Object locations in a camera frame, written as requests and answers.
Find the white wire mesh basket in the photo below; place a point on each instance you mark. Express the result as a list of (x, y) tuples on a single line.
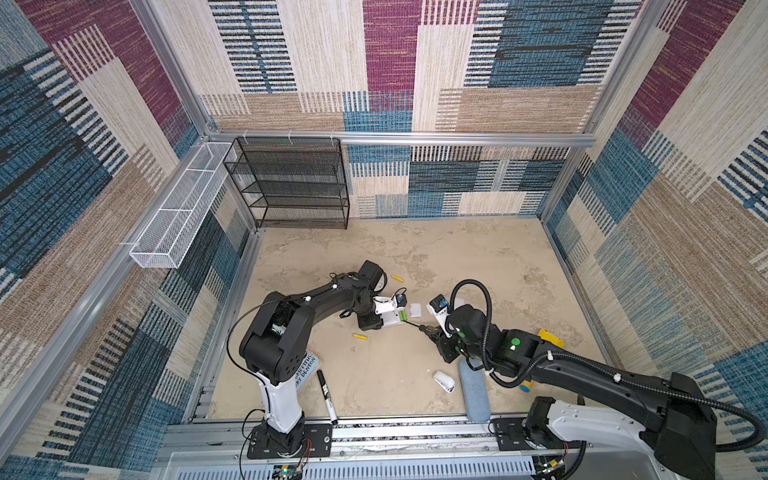
[(167, 238)]

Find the colourful paperback book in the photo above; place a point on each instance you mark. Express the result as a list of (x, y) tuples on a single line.
[(307, 369)]

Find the small white plastic device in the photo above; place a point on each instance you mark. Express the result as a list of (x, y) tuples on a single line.
[(445, 381)]

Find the white remote with green buttons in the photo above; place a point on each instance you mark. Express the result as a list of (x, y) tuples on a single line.
[(391, 319)]

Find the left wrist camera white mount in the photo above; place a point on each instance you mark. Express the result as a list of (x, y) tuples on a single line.
[(393, 304)]

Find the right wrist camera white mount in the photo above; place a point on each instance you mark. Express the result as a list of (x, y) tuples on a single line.
[(438, 308)]

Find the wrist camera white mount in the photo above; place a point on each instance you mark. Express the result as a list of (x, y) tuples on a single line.
[(393, 304), (438, 308)]

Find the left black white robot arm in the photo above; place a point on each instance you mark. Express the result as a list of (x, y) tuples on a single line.
[(275, 343)]

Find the black yellow handled screwdriver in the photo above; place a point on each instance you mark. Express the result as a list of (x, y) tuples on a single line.
[(432, 332)]

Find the blue grey fabric case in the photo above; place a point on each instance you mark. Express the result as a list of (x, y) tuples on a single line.
[(474, 392)]

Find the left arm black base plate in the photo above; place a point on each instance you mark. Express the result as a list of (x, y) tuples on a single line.
[(312, 439)]

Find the black marker pen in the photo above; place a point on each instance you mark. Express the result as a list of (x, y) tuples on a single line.
[(327, 398)]

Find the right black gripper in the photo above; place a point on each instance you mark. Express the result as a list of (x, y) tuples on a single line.
[(448, 354)]

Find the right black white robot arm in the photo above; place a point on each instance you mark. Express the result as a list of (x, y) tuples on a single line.
[(680, 431)]

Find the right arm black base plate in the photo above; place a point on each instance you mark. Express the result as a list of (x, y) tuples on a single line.
[(518, 434)]

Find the black wire shelf rack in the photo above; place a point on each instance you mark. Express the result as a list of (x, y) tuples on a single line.
[(291, 182)]

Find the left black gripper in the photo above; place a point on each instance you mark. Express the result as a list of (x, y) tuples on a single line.
[(371, 323)]

